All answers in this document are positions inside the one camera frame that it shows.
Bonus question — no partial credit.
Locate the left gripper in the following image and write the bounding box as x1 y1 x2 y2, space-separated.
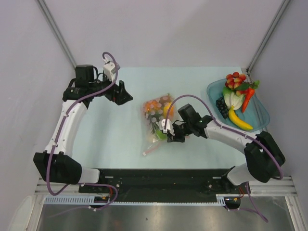
89 72 132 105

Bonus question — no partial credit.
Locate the green round fruit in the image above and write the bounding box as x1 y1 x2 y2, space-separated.
155 130 167 140

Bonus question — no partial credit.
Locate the orange toy pineapple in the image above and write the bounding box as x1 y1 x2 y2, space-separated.
143 96 166 129

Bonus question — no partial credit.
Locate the yellow toy mango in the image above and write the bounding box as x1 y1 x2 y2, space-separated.
163 103 175 119

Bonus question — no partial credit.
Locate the clear zip top bag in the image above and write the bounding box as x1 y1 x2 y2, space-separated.
141 93 174 156

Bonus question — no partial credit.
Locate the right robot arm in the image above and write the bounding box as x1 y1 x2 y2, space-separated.
160 104 285 193

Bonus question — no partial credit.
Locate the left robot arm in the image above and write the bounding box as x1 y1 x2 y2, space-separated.
33 61 133 193

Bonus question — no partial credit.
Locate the teal plastic food tray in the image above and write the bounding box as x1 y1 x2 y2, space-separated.
206 79 270 131

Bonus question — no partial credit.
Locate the dark blue grape bunch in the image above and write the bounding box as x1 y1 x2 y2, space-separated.
216 97 229 119

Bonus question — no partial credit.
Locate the yellow toy banana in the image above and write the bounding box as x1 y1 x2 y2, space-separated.
228 106 253 130

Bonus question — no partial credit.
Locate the white green cabbage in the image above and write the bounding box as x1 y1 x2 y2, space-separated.
222 87 245 110

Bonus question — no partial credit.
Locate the red strawberry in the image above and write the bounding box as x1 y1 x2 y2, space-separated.
235 80 260 113

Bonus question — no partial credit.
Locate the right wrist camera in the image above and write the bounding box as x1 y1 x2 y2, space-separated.
159 119 174 135

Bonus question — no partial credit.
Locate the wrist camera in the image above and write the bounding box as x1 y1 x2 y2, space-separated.
159 119 174 135
103 59 120 82

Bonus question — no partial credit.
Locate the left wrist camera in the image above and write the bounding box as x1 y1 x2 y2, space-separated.
103 59 120 82

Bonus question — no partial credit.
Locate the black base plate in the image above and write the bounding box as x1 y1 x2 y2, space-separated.
78 169 245 203

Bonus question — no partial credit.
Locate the left corner aluminium post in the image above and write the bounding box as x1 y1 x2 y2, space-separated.
35 0 77 70

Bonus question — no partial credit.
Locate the corner aluminium post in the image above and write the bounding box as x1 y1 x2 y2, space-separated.
246 0 293 74
35 0 77 70

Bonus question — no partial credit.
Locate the aluminium frame rail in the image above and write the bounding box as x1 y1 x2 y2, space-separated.
34 178 79 195

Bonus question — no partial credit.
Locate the white cable duct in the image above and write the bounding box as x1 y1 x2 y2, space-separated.
44 194 228 205

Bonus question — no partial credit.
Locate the right corner aluminium post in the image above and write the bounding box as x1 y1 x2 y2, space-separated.
246 0 293 74

